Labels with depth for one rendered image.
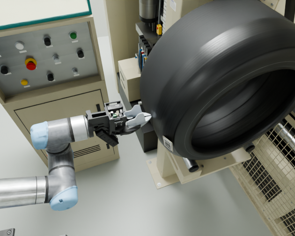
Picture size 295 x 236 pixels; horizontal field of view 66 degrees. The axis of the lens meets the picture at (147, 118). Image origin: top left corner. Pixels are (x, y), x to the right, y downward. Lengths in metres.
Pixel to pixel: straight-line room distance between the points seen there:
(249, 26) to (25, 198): 0.72
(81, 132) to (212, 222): 1.40
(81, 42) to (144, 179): 1.19
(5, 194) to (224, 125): 0.88
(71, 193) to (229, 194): 1.50
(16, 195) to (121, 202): 1.27
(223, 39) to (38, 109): 1.08
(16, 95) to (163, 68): 0.93
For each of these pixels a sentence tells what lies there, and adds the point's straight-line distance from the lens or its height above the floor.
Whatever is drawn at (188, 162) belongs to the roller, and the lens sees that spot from 0.98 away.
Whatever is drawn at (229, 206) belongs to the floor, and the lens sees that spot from 1.96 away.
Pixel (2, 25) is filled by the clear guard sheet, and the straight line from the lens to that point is 1.17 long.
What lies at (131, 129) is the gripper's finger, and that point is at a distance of 0.73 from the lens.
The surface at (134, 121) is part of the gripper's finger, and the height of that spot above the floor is 1.20.
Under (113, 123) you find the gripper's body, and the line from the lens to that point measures 0.69.
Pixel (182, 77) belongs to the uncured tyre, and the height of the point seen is 1.37.
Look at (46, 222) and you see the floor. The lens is 1.97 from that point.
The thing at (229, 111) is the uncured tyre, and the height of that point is 0.95.
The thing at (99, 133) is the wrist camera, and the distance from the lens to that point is 0.72.
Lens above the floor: 1.77
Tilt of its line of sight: 51 degrees down
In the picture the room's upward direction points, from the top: straight up
